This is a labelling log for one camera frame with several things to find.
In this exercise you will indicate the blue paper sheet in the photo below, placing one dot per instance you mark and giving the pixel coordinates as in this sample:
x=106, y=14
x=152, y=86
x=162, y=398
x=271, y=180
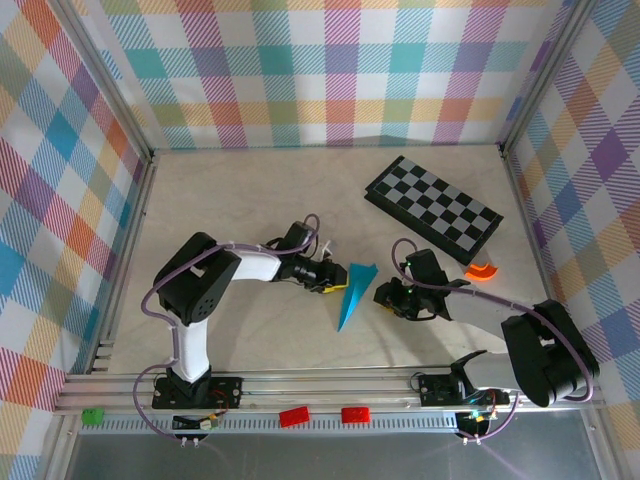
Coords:
x=352, y=300

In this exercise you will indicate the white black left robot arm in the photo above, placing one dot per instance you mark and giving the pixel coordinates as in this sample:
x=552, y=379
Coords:
x=255, y=267

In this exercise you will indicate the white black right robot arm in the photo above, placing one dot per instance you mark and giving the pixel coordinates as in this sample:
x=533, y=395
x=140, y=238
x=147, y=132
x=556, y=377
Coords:
x=480, y=315

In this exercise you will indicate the grey metal sheet panel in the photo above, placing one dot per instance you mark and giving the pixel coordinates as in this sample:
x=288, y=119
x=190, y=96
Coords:
x=350, y=457

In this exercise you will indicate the orange curved plastic piece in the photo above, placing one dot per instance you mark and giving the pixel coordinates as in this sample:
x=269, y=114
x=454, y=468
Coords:
x=480, y=272

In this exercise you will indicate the black grey folding chessboard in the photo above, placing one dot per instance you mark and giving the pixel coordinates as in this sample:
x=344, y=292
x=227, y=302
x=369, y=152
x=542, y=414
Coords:
x=425, y=190

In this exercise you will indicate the red plastic block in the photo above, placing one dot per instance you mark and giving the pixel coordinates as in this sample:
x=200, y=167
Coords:
x=356, y=415
x=294, y=417

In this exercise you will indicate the small right connector board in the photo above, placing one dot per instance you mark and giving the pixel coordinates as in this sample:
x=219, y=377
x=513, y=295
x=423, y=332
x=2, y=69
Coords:
x=472, y=422

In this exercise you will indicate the green plastic block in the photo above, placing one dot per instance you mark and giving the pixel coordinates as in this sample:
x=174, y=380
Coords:
x=92, y=417

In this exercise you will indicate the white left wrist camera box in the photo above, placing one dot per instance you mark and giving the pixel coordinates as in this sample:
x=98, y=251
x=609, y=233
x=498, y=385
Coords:
x=326, y=250

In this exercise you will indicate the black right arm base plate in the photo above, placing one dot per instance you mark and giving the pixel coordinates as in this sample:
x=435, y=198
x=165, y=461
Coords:
x=435, y=390

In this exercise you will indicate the aluminium mounting rail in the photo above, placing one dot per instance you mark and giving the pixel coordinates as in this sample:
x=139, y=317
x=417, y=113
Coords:
x=325, y=390

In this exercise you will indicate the aluminium table edge rail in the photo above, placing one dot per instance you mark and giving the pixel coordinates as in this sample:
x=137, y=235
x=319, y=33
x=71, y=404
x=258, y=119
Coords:
x=135, y=220
x=525, y=220

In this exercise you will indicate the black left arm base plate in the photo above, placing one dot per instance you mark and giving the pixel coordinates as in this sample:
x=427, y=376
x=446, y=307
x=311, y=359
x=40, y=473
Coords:
x=225, y=392

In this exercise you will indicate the aluminium frame post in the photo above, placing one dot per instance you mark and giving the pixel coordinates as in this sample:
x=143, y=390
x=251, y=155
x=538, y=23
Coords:
x=107, y=80
x=545, y=75

